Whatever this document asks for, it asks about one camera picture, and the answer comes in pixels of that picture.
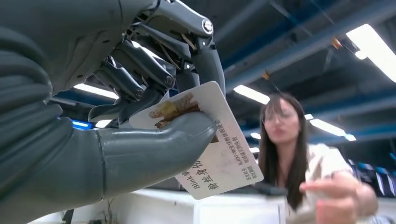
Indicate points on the white ceiling light panel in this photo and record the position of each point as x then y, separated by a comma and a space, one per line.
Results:
251, 94
255, 136
374, 52
254, 150
96, 91
328, 127
309, 117
350, 137

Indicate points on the black tilted terminal device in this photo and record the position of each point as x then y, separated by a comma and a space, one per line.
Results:
68, 217

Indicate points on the blue lit sign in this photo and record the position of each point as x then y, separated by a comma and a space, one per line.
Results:
81, 124

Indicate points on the white ID card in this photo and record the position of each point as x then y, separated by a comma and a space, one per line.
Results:
229, 154

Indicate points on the clear eyeglasses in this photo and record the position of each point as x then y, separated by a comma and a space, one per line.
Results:
278, 118

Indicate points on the white reception counter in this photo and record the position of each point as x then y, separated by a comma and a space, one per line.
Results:
173, 207

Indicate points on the ribbed grey left arm sleeve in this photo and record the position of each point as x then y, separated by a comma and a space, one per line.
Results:
24, 108

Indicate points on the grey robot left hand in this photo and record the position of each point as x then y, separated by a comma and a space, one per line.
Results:
77, 28

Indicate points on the person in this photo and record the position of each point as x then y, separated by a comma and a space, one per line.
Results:
287, 154

